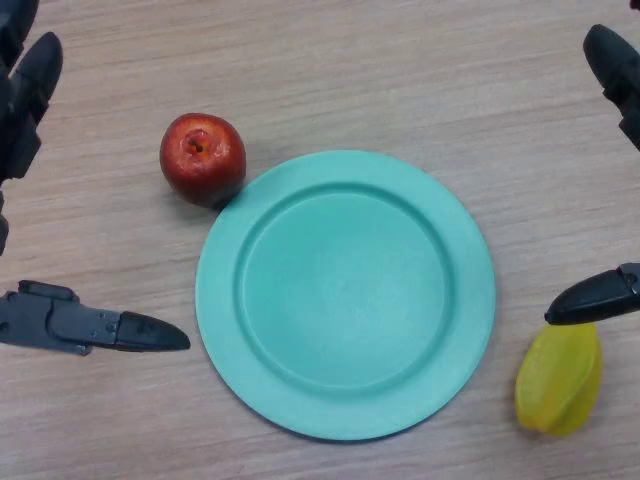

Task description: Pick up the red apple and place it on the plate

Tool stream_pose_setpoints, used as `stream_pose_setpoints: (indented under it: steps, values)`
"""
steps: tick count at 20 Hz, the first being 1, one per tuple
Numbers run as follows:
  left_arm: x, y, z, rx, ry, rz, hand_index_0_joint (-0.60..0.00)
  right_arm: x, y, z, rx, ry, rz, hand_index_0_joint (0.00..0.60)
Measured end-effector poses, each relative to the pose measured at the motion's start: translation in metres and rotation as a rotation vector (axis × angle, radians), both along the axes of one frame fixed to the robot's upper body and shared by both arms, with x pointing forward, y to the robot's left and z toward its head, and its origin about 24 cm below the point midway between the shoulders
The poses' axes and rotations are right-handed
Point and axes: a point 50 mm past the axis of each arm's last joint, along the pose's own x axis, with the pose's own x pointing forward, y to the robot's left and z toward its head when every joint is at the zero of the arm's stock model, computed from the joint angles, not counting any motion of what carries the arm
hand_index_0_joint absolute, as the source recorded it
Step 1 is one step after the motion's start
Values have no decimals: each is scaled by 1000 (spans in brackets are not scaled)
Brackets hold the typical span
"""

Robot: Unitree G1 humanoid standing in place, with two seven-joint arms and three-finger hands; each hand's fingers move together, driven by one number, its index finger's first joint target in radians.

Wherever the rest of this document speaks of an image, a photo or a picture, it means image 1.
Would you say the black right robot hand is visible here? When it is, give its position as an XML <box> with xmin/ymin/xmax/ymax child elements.
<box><xmin>544</xmin><ymin>23</ymin><xmax>640</xmax><ymax>327</ymax></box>

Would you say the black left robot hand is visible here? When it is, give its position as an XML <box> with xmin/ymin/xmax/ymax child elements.
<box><xmin>0</xmin><ymin>0</ymin><xmax>192</xmax><ymax>357</ymax></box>

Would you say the red apple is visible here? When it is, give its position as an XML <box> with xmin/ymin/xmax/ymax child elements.
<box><xmin>159</xmin><ymin>112</ymin><xmax>248</xmax><ymax>210</ymax></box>

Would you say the green round plate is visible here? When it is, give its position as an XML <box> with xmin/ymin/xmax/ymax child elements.
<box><xmin>195</xmin><ymin>149</ymin><xmax>498</xmax><ymax>444</ymax></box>

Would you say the yellow starfruit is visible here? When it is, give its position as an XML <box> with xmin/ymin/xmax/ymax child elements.
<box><xmin>515</xmin><ymin>322</ymin><xmax>604</xmax><ymax>439</ymax></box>

